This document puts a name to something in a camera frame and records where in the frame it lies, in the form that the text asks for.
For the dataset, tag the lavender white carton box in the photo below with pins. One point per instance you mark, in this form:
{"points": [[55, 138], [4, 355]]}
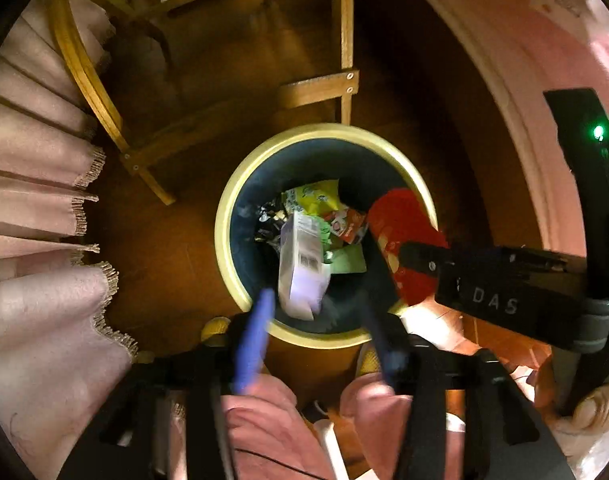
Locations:
{"points": [[303, 276]]}

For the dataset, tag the green paper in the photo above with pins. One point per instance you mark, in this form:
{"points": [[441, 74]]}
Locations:
{"points": [[339, 257]]}

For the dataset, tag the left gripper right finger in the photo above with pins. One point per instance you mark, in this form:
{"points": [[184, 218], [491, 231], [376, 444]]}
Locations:
{"points": [[504, 435]]}

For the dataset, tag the left yellow slipper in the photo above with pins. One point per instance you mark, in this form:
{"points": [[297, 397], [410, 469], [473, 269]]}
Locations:
{"points": [[214, 331]]}

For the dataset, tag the wooden folding table frame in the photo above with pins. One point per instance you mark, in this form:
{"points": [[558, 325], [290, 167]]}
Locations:
{"points": [[189, 71]]}

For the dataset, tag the black gold wrapper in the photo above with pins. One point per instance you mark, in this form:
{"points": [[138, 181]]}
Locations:
{"points": [[271, 216]]}

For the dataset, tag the yellow egg roll packet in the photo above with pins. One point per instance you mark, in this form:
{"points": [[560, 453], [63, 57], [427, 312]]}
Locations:
{"points": [[317, 199]]}

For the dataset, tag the yellow slipper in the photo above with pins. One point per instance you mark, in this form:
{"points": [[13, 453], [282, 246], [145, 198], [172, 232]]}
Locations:
{"points": [[368, 362], [214, 331]]}

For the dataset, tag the person's right hand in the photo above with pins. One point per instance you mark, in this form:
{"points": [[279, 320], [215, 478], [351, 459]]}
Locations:
{"points": [[577, 432]]}

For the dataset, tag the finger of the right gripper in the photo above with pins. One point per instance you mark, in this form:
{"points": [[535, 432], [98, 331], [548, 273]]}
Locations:
{"points": [[424, 258]]}

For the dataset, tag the red paper rolls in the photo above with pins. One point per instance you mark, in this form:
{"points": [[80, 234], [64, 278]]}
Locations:
{"points": [[395, 218]]}

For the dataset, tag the dark blue trash bin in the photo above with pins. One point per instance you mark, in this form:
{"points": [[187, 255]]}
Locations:
{"points": [[332, 174]]}

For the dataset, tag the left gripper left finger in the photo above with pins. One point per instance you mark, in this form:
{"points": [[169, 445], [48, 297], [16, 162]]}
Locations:
{"points": [[126, 435]]}

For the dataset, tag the right yellow slipper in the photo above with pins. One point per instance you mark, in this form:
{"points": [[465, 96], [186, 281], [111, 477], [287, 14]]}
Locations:
{"points": [[368, 362]]}

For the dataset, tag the floral cream curtain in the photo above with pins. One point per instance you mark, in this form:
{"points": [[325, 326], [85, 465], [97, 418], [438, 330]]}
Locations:
{"points": [[59, 358]]}

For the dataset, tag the right pink trouser leg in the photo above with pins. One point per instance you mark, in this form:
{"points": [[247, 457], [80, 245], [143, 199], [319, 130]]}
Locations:
{"points": [[380, 418]]}

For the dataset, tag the pink bed blanket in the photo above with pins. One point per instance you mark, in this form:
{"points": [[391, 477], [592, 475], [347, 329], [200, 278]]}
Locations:
{"points": [[522, 48]]}

